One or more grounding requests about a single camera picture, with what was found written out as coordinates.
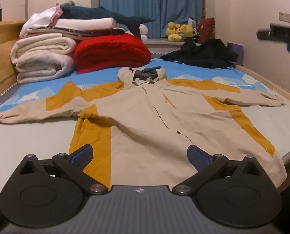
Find red fleece blanket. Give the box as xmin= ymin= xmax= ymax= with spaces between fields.
xmin=73 ymin=34 xmax=151 ymax=74

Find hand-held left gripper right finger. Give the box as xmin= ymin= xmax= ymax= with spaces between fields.
xmin=172 ymin=144 xmax=268 ymax=196

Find blue curtain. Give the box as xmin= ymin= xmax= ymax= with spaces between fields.
xmin=99 ymin=0 xmax=204 ymax=38

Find wooden bed frame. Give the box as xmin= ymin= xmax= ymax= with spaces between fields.
xmin=235 ymin=63 xmax=290 ymax=119

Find white folded pillow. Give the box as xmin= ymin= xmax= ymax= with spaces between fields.
xmin=51 ymin=18 xmax=116 ymax=30

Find white plush toy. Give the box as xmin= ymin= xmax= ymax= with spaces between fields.
xmin=138 ymin=24 xmax=149 ymax=41

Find white fleece blanket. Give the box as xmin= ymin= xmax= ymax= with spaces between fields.
xmin=15 ymin=53 xmax=76 ymax=84
xmin=11 ymin=33 xmax=77 ymax=59

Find purple bag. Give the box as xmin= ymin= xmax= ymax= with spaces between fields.
xmin=227 ymin=42 xmax=244 ymax=65

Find dark blue shark plush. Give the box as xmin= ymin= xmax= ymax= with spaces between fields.
xmin=58 ymin=2 xmax=155 ymax=39

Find dark red cushion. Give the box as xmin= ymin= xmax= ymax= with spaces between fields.
xmin=198 ymin=18 xmax=216 ymax=43

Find dark star-patterned folded quilt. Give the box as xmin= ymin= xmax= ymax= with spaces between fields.
xmin=26 ymin=27 xmax=125 ymax=41

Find beige and yellow jacket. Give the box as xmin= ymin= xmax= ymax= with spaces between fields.
xmin=0 ymin=66 xmax=287 ymax=191

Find blue and white bed sheet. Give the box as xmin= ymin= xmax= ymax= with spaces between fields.
xmin=0 ymin=58 xmax=290 ymax=200

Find window sill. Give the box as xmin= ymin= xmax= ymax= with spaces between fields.
xmin=142 ymin=38 xmax=202 ymax=54

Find yellow duck plush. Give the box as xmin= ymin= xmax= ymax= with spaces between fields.
xmin=166 ymin=22 xmax=182 ymax=36

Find black clothes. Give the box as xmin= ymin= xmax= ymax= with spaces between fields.
xmin=160 ymin=38 xmax=239 ymax=69

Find wooden headboard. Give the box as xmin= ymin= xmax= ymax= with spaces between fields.
xmin=0 ymin=21 xmax=27 ymax=98

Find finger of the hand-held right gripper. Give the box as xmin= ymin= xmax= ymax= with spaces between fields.
xmin=256 ymin=23 xmax=290 ymax=53

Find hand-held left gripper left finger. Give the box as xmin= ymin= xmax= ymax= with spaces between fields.
xmin=12 ymin=144 xmax=106 ymax=197

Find yellow bear plush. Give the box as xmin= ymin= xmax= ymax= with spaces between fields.
xmin=180 ymin=24 xmax=194 ymax=38

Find pink and white cloth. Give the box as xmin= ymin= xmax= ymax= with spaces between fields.
xmin=19 ymin=3 xmax=64 ymax=38

